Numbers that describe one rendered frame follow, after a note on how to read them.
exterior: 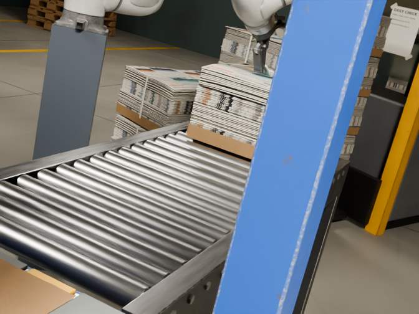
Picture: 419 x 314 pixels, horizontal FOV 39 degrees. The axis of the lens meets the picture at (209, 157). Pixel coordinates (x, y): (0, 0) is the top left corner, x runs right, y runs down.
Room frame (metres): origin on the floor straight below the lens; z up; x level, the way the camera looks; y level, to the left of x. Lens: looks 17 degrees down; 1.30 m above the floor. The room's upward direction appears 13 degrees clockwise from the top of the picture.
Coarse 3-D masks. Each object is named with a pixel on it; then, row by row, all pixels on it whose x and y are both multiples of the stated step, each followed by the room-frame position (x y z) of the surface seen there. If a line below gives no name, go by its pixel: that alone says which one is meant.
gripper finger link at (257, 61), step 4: (260, 52) 1.82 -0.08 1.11; (256, 56) 1.83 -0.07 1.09; (260, 56) 1.83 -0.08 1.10; (256, 60) 1.84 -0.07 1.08; (260, 60) 1.84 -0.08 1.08; (256, 64) 1.85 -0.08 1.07; (260, 64) 1.84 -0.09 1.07; (256, 68) 1.86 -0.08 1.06; (260, 68) 1.85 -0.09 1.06; (260, 72) 1.86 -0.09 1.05
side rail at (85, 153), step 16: (160, 128) 1.85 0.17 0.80; (176, 128) 1.90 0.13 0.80; (96, 144) 1.54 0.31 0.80; (112, 144) 1.57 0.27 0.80; (128, 144) 1.61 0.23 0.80; (32, 160) 1.31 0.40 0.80; (48, 160) 1.33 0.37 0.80; (64, 160) 1.36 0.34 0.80; (0, 176) 1.17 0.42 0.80; (16, 176) 1.20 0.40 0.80; (32, 176) 1.25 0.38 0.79
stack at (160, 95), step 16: (128, 80) 2.66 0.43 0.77; (144, 80) 2.58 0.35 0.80; (160, 80) 2.51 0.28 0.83; (176, 80) 2.60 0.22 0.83; (192, 80) 2.69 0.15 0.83; (128, 96) 2.63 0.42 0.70; (144, 96) 2.55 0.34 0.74; (160, 96) 2.48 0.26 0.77; (176, 96) 2.44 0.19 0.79; (192, 96) 2.50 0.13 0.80; (144, 112) 2.54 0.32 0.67; (160, 112) 2.47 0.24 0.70; (176, 112) 2.45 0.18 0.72; (128, 128) 2.60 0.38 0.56; (144, 128) 2.55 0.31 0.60
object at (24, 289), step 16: (0, 272) 0.81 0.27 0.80; (16, 272) 0.82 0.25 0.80; (0, 288) 0.77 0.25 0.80; (16, 288) 0.77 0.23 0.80; (32, 288) 0.78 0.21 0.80; (48, 288) 0.79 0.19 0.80; (0, 304) 0.73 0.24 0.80; (16, 304) 0.74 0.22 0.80; (32, 304) 0.75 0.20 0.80; (48, 304) 0.75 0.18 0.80
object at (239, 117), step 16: (224, 64) 1.94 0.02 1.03; (208, 80) 1.79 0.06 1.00; (224, 80) 1.77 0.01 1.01; (240, 80) 1.75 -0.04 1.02; (256, 80) 1.78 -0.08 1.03; (208, 96) 1.80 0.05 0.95; (224, 96) 1.77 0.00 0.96; (240, 96) 1.75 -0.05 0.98; (256, 96) 1.73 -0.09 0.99; (192, 112) 1.82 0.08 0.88; (208, 112) 1.79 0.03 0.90; (224, 112) 1.77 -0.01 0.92; (240, 112) 1.75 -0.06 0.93; (256, 112) 1.74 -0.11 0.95; (208, 128) 1.79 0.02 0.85; (224, 128) 1.77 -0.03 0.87; (240, 128) 1.75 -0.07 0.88; (256, 128) 1.73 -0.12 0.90
